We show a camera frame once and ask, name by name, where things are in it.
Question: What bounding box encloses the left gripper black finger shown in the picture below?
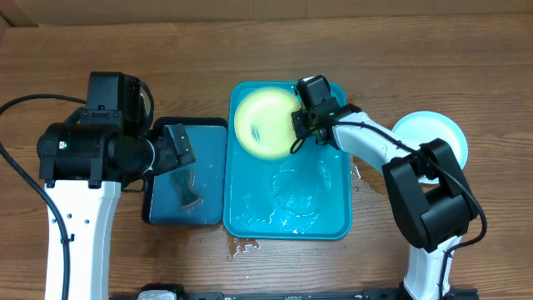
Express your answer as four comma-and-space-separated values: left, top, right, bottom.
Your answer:
160, 137, 186, 171
166, 123, 196, 165

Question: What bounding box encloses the yellow plate with blue stain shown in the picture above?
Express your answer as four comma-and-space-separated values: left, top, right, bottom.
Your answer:
233, 87, 301, 159

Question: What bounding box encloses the light blue plate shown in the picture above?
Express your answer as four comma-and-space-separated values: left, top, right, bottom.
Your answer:
392, 111, 469, 169

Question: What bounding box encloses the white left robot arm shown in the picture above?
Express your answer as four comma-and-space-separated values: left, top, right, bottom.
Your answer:
37, 122, 196, 299

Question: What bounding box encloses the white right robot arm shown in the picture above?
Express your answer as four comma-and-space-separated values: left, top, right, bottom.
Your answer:
291, 104, 487, 299

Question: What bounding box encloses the black water tray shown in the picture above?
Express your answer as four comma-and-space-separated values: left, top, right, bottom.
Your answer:
142, 117, 228, 226

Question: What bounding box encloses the teal serving tray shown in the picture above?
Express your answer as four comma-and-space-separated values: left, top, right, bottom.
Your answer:
223, 81, 352, 240

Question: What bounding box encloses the brown cardboard backdrop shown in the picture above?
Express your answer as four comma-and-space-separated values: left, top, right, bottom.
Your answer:
1, 0, 532, 27

